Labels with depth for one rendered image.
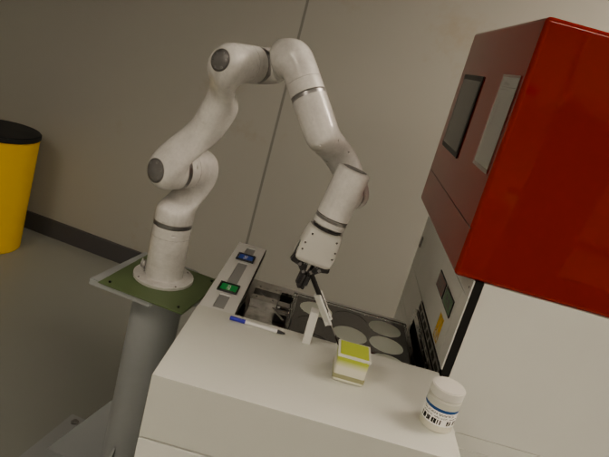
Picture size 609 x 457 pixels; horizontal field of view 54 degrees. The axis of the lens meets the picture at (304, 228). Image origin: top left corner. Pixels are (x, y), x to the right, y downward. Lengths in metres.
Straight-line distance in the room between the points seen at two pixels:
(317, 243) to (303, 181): 2.02
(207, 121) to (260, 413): 0.83
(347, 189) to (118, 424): 1.18
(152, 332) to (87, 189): 2.28
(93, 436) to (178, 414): 1.14
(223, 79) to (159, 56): 2.23
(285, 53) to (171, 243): 0.69
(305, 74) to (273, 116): 2.02
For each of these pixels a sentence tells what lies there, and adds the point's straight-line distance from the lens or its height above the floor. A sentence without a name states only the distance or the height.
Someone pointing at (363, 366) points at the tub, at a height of 1.02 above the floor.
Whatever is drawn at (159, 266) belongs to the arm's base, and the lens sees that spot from 1.89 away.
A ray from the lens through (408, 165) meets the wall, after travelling 3.37.
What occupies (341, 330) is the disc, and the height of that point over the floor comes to 0.90.
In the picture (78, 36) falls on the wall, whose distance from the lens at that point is 4.09.
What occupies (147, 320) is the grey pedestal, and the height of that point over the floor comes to 0.71.
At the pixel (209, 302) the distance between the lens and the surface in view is 1.56.
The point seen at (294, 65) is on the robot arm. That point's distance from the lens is 1.51.
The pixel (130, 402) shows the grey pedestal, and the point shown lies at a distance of 2.11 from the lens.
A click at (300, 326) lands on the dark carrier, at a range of 1.70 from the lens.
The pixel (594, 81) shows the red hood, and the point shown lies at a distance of 1.45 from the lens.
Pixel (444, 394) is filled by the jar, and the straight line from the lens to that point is 1.28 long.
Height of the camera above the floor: 1.63
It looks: 16 degrees down
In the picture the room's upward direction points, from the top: 16 degrees clockwise
